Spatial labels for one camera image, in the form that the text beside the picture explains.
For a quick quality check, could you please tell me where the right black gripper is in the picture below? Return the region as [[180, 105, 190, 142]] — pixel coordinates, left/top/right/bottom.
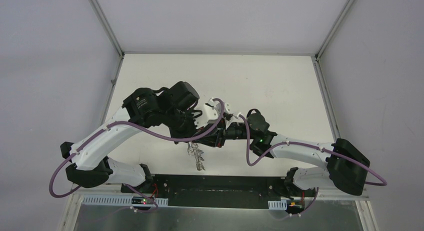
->
[[191, 116, 256, 149]]

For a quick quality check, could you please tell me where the round metal keyring disc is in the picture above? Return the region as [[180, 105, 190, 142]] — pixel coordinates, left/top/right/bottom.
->
[[187, 142, 206, 171]]

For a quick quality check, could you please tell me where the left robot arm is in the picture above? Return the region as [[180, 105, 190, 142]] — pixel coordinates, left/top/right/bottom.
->
[[60, 81, 200, 194]]

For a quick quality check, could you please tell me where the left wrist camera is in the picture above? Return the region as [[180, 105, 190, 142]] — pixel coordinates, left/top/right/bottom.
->
[[194, 97, 221, 129]]

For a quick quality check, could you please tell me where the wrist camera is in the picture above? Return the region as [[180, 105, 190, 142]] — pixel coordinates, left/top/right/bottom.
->
[[194, 97, 221, 129], [224, 103, 241, 122]]

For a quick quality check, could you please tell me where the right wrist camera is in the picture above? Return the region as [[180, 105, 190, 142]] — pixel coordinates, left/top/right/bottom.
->
[[224, 103, 241, 122]]

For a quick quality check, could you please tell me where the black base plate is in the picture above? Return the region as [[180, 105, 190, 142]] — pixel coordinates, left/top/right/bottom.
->
[[137, 174, 316, 210]]

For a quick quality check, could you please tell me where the right white cable duct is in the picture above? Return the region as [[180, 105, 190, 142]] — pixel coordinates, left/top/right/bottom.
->
[[267, 200, 287, 211]]

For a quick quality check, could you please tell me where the white cable duct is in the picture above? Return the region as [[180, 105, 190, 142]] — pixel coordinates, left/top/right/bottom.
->
[[267, 200, 287, 211], [81, 194, 156, 207]]

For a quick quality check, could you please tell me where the left white cable duct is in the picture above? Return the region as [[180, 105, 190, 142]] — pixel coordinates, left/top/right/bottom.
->
[[81, 194, 156, 207]]

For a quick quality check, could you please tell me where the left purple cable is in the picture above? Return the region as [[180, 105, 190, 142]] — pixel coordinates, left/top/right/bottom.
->
[[48, 97, 226, 199]]

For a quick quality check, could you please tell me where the purple cable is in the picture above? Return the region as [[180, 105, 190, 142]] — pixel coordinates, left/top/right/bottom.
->
[[238, 114, 388, 187], [48, 97, 226, 199]]

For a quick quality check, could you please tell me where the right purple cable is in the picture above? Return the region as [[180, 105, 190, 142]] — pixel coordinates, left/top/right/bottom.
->
[[238, 114, 388, 187]]

